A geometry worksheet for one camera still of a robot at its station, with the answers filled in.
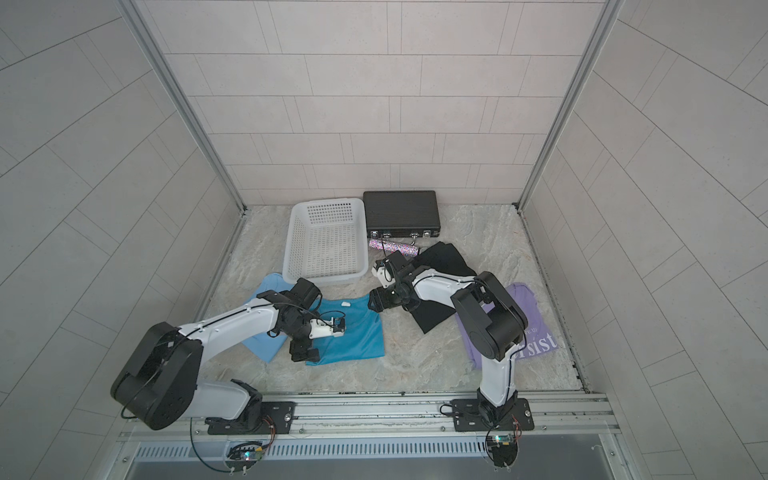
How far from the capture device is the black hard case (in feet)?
3.42

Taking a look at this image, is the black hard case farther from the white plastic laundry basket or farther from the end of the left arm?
the end of the left arm

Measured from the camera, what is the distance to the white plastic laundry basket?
3.22 ft

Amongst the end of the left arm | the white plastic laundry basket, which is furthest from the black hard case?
the end of the left arm

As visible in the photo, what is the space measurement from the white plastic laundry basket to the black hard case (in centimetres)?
4

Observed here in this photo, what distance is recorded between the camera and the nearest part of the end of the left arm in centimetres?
75

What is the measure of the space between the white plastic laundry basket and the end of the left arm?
0.22 metres

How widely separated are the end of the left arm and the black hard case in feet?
1.30
